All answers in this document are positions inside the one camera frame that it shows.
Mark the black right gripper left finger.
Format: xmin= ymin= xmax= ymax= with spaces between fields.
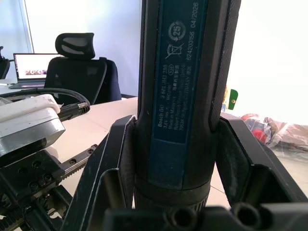
xmin=60 ymin=115 xmax=137 ymax=231

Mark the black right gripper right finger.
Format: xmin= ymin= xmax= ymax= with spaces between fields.
xmin=213 ymin=117 xmax=308 ymax=208

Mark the blue black electric screwdriver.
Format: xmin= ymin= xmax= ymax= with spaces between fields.
xmin=133 ymin=0 xmax=242 ymax=213

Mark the clear plastic bag with items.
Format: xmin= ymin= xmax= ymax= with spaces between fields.
xmin=240 ymin=113 xmax=308 ymax=156

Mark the green plastic piece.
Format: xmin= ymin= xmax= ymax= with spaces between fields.
xmin=228 ymin=89 xmax=239 ymax=111

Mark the black mesh office chair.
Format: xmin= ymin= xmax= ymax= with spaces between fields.
xmin=44 ymin=32 xmax=122 ymax=106

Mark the open grey laptop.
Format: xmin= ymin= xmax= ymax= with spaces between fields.
xmin=8 ymin=53 xmax=64 ymax=90

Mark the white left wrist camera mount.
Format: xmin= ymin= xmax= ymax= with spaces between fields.
xmin=0 ymin=94 xmax=66 ymax=158

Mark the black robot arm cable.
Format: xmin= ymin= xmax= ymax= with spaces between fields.
xmin=0 ymin=88 xmax=91 ymax=121

